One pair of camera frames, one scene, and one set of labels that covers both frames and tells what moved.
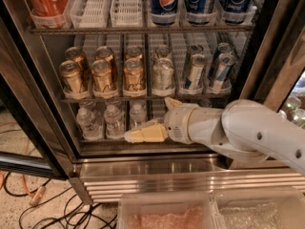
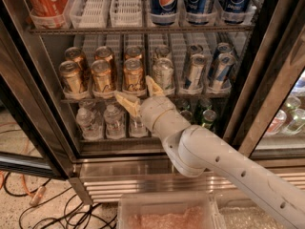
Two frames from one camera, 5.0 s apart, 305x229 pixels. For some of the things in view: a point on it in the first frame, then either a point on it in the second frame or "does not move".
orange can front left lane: x=71 y=76 does not move
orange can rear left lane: x=75 y=54 does not move
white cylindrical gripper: x=177 y=122 to x=154 y=109
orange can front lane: x=133 y=76 does not move
